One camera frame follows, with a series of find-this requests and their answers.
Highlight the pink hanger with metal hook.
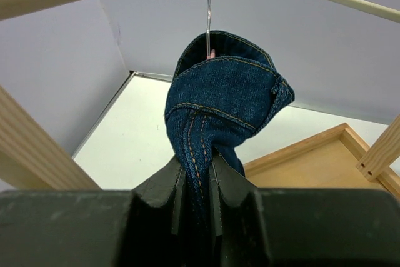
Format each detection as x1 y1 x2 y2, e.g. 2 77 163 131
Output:
206 0 212 59

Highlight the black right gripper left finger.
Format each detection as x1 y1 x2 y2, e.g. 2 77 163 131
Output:
1 159 184 266

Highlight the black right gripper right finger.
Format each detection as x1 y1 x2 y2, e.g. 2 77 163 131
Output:
211 154 399 266

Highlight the wooden clothes rack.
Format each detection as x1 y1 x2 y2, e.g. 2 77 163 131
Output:
1 0 399 189

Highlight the dark blue denim skirt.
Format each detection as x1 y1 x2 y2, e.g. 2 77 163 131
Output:
164 31 295 266

